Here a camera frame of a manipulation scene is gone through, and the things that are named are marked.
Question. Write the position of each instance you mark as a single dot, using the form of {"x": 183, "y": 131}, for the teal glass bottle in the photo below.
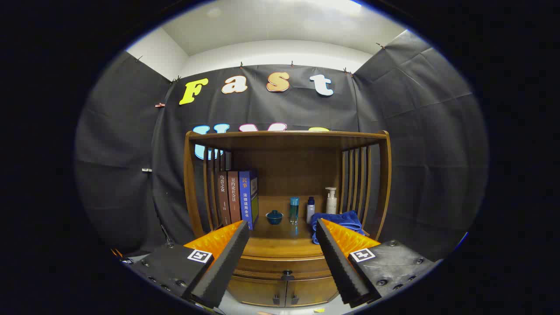
{"x": 294, "y": 210}

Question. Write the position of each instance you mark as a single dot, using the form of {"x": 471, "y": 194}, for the blue book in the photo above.
{"x": 246, "y": 199}

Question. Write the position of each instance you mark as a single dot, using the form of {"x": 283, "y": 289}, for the blue folded towel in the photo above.
{"x": 345, "y": 220}

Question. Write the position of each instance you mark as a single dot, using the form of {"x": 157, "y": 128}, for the reddish brown book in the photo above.
{"x": 234, "y": 197}

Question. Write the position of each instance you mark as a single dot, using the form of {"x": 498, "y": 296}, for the blue lidded teacup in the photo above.
{"x": 274, "y": 217}

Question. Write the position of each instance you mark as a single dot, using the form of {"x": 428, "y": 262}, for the white pump bottle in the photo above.
{"x": 331, "y": 203}

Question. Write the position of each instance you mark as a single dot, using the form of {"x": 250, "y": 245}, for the wooden drawer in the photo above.
{"x": 267, "y": 265}

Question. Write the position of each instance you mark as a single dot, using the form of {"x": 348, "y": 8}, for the wooden cabinet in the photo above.
{"x": 284, "y": 173}

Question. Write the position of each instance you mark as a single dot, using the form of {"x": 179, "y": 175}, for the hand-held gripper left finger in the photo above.
{"x": 227, "y": 258}

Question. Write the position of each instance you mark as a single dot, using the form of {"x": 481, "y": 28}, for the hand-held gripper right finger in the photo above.
{"x": 337, "y": 258}

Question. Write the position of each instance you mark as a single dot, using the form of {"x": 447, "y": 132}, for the wooden countertop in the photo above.
{"x": 280, "y": 243}

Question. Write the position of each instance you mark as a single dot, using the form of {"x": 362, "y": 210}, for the dark brown book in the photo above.
{"x": 223, "y": 199}

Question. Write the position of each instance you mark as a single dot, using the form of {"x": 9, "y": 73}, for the wooden cabinet door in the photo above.
{"x": 310, "y": 291}
{"x": 258, "y": 291}

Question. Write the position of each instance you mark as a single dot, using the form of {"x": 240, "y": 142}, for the white bottle with blue cap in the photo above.
{"x": 310, "y": 212}

